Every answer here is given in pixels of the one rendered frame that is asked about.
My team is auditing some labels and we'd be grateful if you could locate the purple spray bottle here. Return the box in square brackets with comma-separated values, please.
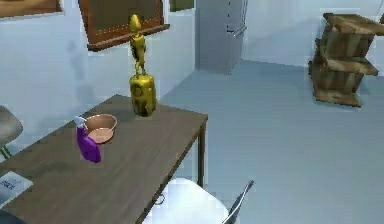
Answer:
[73, 115, 102, 164]

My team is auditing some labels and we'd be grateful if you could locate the gold statue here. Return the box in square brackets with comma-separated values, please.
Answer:
[128, 13, 158, 118]

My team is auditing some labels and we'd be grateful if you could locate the large brown framed picture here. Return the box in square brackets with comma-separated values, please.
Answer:
[78, 0, 171, 52]

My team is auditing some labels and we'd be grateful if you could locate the brown wooden table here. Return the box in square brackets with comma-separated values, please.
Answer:
[0, 94, 209, 224]

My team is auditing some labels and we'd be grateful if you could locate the brown wooden shelf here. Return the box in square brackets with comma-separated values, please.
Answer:
[308, 12, 384, 108]

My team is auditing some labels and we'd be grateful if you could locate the white chair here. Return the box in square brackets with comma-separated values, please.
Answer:
[142, 177, 255, 224]

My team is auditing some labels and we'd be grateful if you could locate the tan bowl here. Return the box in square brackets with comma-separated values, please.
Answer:
[83, 113, 118, 145]

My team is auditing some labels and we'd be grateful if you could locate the green framed picture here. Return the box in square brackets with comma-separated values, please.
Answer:
[168, 0, 195, 13]

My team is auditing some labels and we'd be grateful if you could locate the grey fridge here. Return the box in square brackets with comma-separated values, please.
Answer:
[194, 0, 249, 75]

